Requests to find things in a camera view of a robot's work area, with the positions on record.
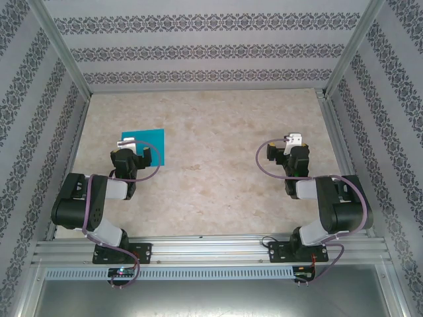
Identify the teal cloth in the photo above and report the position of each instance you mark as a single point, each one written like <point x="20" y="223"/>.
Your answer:
<point x="155" y="138"/>

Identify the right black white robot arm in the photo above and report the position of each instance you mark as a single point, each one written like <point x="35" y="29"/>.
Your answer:
<point x="330" y="204"/>

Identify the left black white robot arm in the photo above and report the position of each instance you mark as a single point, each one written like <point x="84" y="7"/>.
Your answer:
<point x="99" y="204"/>

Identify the grey metal sheet panel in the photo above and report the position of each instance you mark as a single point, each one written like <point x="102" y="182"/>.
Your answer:
<point x="211" y="297"/>

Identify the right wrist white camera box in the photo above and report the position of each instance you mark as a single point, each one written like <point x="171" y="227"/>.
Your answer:
<point x="294" y="138"/>

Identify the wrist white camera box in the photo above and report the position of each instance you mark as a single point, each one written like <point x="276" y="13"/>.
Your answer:
<point x="127" y="142"/>
<point x="294" y="138"/>

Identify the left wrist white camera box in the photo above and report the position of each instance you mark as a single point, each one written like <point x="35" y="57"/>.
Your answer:
<point x="127" y="142"/>

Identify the aluminium side rail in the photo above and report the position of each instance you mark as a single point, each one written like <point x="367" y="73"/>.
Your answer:
<point x="335" y="132"/>
<point x="74" y="145"/>

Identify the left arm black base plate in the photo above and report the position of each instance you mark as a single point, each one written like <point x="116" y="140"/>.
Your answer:
<point x="145" y="252"/>

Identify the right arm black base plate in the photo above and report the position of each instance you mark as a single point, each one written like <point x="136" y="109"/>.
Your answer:
<point x="276" y="252"/>

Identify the aluminium frame post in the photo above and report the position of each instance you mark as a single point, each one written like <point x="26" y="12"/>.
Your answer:
<point x="352" y="49"/>
<point x="64" y="49"/>

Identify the aluminium mounting rail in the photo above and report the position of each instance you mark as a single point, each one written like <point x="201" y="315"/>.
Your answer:
<point x="215" y="251"/>

